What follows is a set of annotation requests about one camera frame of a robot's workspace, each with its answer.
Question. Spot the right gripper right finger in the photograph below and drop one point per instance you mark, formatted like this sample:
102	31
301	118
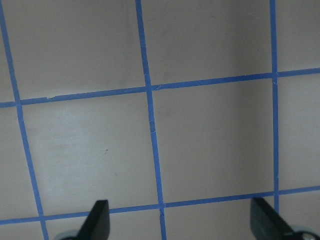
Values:
266	223

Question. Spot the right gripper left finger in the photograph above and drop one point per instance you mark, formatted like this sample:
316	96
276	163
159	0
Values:
97	224

